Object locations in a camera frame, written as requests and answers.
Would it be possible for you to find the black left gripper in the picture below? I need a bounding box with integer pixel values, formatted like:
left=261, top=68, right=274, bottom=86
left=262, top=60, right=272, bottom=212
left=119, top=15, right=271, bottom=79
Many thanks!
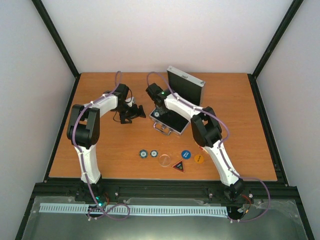
left=114, top=104, right=146, bottom=125

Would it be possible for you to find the aluminium poker case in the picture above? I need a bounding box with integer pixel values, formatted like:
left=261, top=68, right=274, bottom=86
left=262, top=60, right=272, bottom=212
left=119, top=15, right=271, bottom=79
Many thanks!
left=149, top=65, right=206, bottom=135

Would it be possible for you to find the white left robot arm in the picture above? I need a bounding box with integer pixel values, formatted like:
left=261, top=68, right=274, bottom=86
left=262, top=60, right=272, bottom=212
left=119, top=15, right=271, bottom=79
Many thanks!
left=66, top=83, right=146, bottom=202

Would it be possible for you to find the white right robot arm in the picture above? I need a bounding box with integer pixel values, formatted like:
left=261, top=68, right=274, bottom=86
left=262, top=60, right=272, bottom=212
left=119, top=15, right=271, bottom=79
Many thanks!
left=146, top=83, right=244, bottom=198

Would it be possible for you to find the blue white poker chip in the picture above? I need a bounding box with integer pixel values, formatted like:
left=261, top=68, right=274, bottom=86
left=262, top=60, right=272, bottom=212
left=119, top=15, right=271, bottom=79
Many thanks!
left=150, top=150, right=158, bottom=158
left=139, top=149, right=148, bottom=159

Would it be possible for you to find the clear round disc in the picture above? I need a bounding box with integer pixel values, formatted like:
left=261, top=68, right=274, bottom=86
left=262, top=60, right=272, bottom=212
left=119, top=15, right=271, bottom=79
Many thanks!
left=158, top=154, right=171, bottom=167

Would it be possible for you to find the blue round token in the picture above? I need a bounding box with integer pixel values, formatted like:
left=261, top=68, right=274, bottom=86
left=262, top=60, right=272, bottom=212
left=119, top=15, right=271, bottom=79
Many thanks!
left=181, top=150, right=192, bottom=160

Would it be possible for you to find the black red triangle token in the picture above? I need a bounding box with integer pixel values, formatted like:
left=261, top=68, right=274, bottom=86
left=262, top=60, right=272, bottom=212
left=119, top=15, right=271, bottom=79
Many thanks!
left=172, top=160, right=185, bottom=173

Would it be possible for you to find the orange round token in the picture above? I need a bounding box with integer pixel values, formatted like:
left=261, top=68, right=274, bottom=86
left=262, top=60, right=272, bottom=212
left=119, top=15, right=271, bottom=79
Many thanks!
left=194, top=154, right=205, bottom=164

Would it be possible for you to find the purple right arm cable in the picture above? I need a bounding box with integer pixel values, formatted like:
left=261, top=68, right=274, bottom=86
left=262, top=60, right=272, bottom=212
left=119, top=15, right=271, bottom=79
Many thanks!
left=146, top=72, right=271, bottom=222

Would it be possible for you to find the white cable duct strip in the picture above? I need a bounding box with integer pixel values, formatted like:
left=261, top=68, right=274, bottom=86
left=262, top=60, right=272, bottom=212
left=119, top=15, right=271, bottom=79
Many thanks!
left=38, top=203, right=228, bottom=218

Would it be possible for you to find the black aluminium frame rail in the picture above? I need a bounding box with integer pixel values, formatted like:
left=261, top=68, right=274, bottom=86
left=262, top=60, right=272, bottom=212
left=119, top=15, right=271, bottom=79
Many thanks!
left=45, top=178, right=300, bottom=203

